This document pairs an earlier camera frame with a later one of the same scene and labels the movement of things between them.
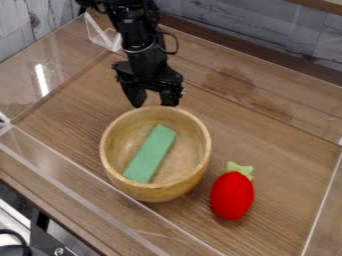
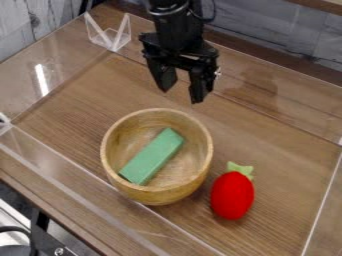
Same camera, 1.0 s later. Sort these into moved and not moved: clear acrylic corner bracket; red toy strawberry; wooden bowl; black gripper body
Moved: black gripper body
Not moved: wooden bowl; clear acrylic corner bracket; red toy strawberry
